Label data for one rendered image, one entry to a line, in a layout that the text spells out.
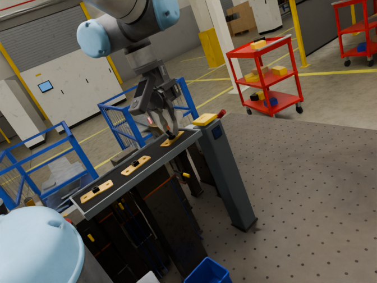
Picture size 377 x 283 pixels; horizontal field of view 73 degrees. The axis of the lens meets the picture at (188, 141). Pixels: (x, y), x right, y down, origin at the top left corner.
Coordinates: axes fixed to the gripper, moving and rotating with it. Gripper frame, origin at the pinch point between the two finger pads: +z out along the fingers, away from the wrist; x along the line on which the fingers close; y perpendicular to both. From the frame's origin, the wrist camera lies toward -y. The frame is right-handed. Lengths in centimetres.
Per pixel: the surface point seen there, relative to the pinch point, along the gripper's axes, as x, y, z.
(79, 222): 16.6, -29.2, 10.0
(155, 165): -4.1, -13.1, 2.1
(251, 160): 10, 54, 48
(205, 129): -5.8, 8.5, 4.0
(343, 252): -37, 8, 48
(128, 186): -2.0, -21.1, 2.2
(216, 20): 187, 374, -14
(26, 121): 774, 217, 39
